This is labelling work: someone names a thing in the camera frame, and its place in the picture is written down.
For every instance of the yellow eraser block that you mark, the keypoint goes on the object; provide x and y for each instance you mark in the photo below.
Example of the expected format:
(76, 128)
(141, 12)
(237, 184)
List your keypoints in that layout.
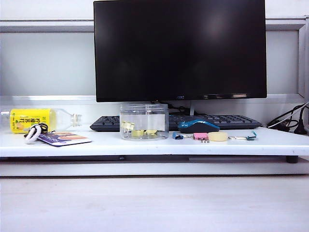
(138, 133)

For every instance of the pink binder clip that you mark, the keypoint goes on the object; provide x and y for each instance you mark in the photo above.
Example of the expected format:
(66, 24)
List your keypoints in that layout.
(200, 136)

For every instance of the purple orange card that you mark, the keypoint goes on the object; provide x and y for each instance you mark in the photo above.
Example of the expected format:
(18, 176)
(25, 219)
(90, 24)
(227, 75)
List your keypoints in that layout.
(67, 139)

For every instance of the black blue computer mouse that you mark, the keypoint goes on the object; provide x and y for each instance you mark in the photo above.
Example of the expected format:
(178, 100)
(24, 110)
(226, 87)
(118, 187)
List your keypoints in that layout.
(202, 126)

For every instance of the grey aluminium partition frame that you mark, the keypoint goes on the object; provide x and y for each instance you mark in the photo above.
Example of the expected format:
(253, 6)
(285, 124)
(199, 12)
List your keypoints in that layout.
(48, 26)

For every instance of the black computer monitor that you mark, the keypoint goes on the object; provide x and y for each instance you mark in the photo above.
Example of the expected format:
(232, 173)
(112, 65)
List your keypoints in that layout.
(181, 48)

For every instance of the plastic bottle yellow label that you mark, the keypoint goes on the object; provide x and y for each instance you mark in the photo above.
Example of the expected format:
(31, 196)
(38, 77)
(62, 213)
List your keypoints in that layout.
(29, 118)

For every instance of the blue binder clip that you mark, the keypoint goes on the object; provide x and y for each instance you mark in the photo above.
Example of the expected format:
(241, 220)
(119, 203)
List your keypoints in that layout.
(177, 136)

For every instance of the yellow binder clip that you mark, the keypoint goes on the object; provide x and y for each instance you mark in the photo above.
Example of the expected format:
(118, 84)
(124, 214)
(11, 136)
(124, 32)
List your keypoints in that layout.
(128, 125)
(150, 132)

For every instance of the clear plastic jar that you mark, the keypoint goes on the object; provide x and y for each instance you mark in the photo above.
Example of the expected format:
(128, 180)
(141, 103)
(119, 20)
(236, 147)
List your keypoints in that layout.
(154, 116)

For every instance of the black power plug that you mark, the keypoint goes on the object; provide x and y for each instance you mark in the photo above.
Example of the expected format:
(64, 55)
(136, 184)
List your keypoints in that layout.
(301, 125)

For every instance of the teal binder clip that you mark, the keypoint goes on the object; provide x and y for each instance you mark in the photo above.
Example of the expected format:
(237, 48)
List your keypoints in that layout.
(252, 137)

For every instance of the black keyboard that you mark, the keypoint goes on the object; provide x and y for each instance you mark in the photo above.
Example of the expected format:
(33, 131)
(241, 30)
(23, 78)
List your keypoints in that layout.
(108, 123)

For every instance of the white raised desk board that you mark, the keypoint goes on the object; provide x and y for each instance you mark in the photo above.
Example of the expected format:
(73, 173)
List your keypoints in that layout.
(144, 147)

